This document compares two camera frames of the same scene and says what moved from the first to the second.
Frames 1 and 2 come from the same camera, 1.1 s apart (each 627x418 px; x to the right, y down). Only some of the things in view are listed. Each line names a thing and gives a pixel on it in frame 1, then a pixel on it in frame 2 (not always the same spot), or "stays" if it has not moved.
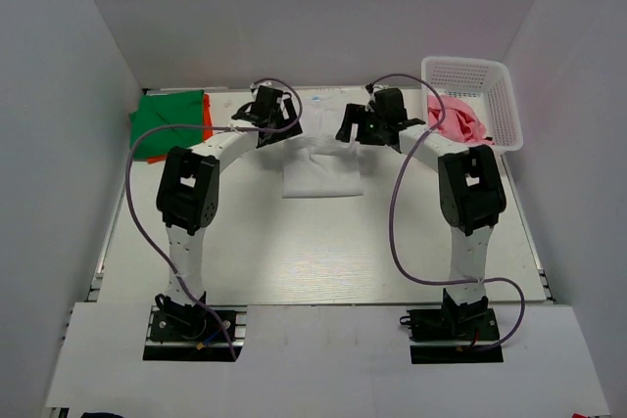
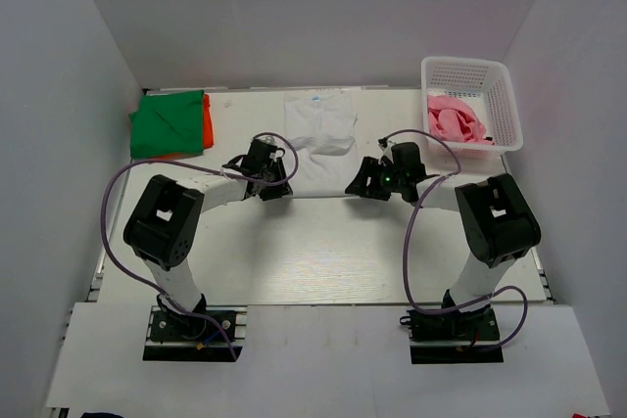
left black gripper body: (273, 129) -> (273, 181)
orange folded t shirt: (207, 122) stays
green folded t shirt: (166, 110) stays
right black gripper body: (362, 123) -> (368, 178)
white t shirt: (316, 163) stays
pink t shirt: (460, 120) stays
